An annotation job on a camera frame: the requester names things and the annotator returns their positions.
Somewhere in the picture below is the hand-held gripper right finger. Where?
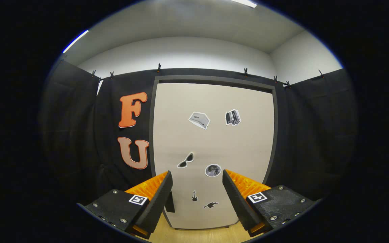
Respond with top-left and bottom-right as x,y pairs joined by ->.
222,169 -> 318,237

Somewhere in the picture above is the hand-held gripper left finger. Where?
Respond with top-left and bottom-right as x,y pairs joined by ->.
76,170 -> 174,239

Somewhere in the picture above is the grey shoe cabinet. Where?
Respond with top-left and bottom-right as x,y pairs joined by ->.
149,75 -> 279,231

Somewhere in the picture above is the black backdrop cloth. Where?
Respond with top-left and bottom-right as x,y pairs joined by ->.
38,61 -> 358,206

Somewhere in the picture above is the row of black cloth clips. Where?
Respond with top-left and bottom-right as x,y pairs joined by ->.
59,56 -> 325,89

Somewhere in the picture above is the ceiling light panel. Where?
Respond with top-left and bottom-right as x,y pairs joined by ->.
230,0 -> 258,8

